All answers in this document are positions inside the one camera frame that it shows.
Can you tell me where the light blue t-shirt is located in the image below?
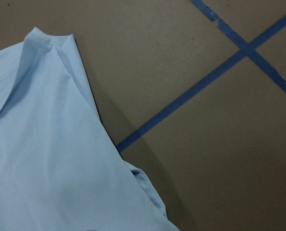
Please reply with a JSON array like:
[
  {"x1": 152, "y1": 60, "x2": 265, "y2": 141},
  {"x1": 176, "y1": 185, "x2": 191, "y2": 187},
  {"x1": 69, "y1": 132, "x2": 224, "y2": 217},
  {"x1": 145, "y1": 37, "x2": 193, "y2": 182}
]
[{"x1": 0, "y1": 28, "x2": 177, "y2": 231}]

